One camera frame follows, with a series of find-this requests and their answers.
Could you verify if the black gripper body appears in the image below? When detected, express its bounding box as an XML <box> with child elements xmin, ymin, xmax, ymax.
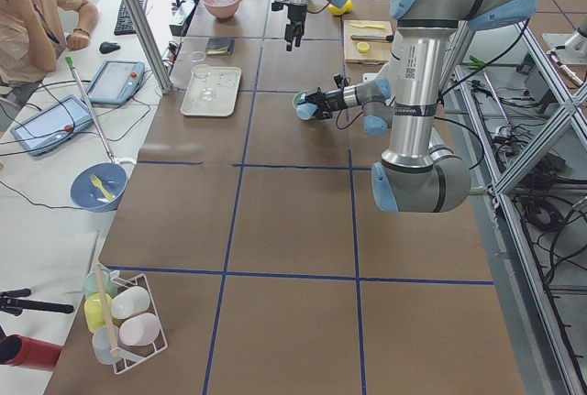
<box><xmin>271</xmin><ymin>0</ymin><xmax>307</xmax><ymax>40</ymax></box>
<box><xmin>305</xmin><ymin>87</ymin><xmax>345</xmax><ymax>120</ymax></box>

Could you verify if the light blue plastic cup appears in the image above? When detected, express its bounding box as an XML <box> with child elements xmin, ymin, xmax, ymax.
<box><xmin>295</xmin><ymin>103</ymin><xmax>318</xmax><ymax>121</ymax></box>

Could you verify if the green ceramic bowl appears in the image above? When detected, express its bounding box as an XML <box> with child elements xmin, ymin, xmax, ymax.
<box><xmin>293</xmin><ymin>92</ymin><xmax>306</xmax><ymax>108</ymax></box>

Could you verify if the pink bowl of ice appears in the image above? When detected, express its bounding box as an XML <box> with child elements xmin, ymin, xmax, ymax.
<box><xmin>203</xmin><ymin>0</ymin><xmax>242</xmax><ymax>20</ymax></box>

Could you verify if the blue bowl with fork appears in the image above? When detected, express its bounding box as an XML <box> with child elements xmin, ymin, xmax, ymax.
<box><xmin>70</xmin><ymin>163</ymin><xmax>128</xmax><ymax>213</ymax></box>

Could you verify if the yellow lemon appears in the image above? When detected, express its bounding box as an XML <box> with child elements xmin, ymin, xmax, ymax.
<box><xmin>328</xmin><ymin>0</ymin><xmax>354</xmax><ymax>17</ymax></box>

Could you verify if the half lemon slice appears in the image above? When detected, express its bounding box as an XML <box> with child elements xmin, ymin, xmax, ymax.
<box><xmin>357</xmin><ymin>41</ymin><xmax>371</xmax><ymax>53</ymax></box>

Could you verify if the wooden cutting board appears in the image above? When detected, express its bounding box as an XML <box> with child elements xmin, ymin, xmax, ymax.
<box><xmin>343</xmin><ymin>20</ymin><xmax>393</xmax><ymax>64</ymax></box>

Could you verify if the yellow plastic knife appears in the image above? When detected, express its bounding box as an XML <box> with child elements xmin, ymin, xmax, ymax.
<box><xmin>349</xmin><ymin>23</ymin><xmax>387</xmax><ymax>30</ymax></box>

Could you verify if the grey folded cloth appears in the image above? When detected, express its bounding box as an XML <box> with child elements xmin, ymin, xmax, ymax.
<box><xmin>205</xmin><ymin>37</ymin><xmax>235</xmax><ymax>56</ymax></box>

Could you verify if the wine glass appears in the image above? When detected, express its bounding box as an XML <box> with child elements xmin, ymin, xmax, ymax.
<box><xmin>192</xmin><ymin>63</ymin><xmax>216</xmax><ymax>101</ymax></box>

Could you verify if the cream bear serving tray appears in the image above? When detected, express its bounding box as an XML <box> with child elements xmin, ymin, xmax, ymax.
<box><xmin>180</xmin><ymin>64</ymin><xmax>242</xmax><ymax>117</ymax></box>

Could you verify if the black keyboard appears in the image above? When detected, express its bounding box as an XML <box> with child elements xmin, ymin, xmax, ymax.
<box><xmin>113</xmin><ymin>0</ymin><xmax>150</xmax><ymax>37</ymax></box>

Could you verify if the teach pendant tablet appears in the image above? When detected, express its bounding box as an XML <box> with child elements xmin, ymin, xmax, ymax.
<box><xmin>87</xmin><ymin>60</ymin><xmax>146</xmax><ymax>105</ymax></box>
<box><xmin>10</xmin><ymin>94</ymin><xmax>93</xmax><ymax>156</ymax></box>

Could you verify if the black computer mouse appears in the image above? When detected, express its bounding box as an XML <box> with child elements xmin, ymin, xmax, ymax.
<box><xmin>99</xmin><ymin>41</ymin><xmax>121</xmax><ymax>54</ymax></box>

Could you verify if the seated person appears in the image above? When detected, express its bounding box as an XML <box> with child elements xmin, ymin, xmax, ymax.
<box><xmin>1</xmin><ymin>0</ymin><xmax>99</xmax><ymax>106</ymax></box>

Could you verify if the black tripod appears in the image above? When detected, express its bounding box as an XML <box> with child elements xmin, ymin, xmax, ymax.
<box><xmin>1</xmin><ymin>288</ymin><xmax>74</xmax><ymax>316</ymax></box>

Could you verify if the red cylinder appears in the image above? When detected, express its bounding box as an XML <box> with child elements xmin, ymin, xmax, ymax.
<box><xmin>1</xmin><ymin>335</ymin><xmax>62</xmax><ymax>371</ymax></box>

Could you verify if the white wire cup rack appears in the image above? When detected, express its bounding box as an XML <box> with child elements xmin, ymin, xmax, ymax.
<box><xmin>83</xmin><ymin>262</ymin><xmax>168</xmax><ymax>375</ymax></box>

